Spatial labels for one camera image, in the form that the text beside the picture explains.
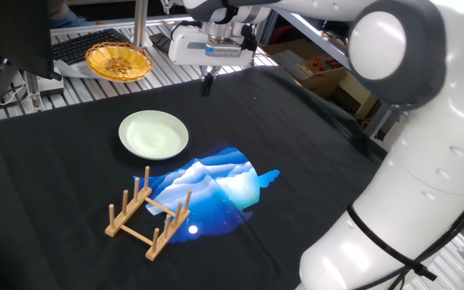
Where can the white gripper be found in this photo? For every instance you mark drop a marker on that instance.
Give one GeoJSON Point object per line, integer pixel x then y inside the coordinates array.
{"type": "Point", "coordinates": [185, 46]}

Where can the pale green round plate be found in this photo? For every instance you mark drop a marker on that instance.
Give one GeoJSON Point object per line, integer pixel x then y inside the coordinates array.
{"type": "Point", "coordinates": [153, 135]}

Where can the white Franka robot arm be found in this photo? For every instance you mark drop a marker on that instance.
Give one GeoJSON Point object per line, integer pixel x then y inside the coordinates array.
{"type": "Point", "coordinates": [377, 44]}

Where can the wooden peg dish rack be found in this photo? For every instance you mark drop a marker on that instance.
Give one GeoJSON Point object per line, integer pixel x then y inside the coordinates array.
{"type": "Point", "coordinates": [129, 211]}

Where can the black phone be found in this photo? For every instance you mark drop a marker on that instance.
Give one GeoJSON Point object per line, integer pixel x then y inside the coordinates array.
{"type": "Point", "coordinates": [159, 42]}

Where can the brown cardboard box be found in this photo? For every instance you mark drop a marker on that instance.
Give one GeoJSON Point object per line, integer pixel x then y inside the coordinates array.
{"type": "Point", "coordinates": [292, 56]}

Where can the yellow wicker basket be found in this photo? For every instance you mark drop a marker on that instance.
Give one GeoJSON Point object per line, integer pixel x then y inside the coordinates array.
{"type": "Point", "coordinates": [119, 62]}

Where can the black computer keyboard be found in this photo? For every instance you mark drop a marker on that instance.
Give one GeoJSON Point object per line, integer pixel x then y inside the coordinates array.
{"type": "Point", "coordinates": [79, 45]}

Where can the white paper sheet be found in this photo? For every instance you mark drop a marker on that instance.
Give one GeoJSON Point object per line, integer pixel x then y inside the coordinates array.
{"type": "Point", "coordinates": [73, 69]}

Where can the person in blue jeans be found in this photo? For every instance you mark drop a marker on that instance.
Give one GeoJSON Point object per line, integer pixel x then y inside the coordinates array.
{"type": "Point", "coordinates": [65, 16]}

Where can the black cloth with blue print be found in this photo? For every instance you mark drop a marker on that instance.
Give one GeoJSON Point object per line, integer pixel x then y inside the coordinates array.
{"type": "Point", "coordinates": [55, 173]}

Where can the black monitor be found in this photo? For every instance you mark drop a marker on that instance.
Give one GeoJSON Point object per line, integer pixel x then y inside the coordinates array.
{"type": "Point", "coordinates": [10, 32]}

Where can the silver and blue wrist camera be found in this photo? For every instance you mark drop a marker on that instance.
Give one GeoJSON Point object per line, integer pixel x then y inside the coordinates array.
{"type": "Point", "coordinates": [224, 50]}

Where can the aluminium upright post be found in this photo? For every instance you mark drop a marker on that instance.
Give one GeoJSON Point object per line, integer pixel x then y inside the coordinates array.
{"type": "Point", "coordinates": [139, 20]}

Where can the grey metal shelf frame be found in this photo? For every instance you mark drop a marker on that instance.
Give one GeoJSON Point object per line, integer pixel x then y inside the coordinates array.
{"type": "Point", "coordinates": [316, 38]}

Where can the aluminium bracket with white box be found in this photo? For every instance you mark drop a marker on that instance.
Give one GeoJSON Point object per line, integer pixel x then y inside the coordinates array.
{"type": "Point", "coordinates": [46, 85]}

